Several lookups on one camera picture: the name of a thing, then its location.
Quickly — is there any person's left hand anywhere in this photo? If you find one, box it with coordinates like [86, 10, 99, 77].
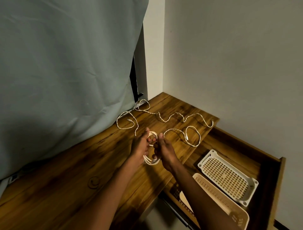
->
[131, 127, 157, 162]

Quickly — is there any person's right hand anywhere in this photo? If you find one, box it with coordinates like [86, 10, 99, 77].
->
[152, 133, 178, 173]

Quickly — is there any person's right forearm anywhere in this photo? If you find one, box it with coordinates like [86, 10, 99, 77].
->
[166, 163, 241, 230]

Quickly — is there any person's left forearm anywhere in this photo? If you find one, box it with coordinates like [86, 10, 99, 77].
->
[55, 155, 145, 230]

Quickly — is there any white plastic mesh basket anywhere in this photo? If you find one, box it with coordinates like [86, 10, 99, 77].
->
[197, 149, 259, 207]

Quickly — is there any beige plastic mesh basket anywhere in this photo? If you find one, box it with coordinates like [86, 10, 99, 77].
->
[178, 173, 250, 230]

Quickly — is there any grey-green fabric curtain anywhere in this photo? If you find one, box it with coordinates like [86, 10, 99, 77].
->
[0, 0, 150, 180]

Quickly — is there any open wooden drawer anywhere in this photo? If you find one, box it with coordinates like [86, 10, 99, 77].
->
[159, 127, 286, 230]

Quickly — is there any long twisted white cable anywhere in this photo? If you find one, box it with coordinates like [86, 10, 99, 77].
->
[134, 99, 214, 128]

